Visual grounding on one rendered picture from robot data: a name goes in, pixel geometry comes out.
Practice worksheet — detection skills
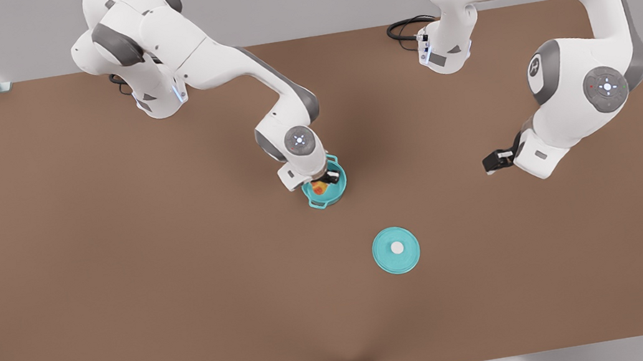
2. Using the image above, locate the teal pot lid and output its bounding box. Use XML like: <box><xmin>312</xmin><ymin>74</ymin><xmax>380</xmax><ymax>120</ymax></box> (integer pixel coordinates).
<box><xmin>369</xmin><ymin>224</ymin><xmax>424</xmax><ymax>278</ymax></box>

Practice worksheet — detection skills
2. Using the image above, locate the black cable loop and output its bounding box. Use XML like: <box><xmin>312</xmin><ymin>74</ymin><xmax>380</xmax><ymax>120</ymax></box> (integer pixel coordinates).
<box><xmin>108</xmin><ymin>71</ymin><xmax>134</xmax><ymax>99</ymax></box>
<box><xmin>385</xmin><ymin>13</ymin><xmax>442</xmax><ymax>46</ymax></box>

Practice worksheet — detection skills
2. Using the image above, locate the teal pot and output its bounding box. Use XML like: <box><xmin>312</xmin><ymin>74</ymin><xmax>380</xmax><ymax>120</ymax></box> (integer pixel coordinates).
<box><xmin>297</xmin><ymin>152</ymin><xmax>351</xmax><ymax>212</ymax></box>

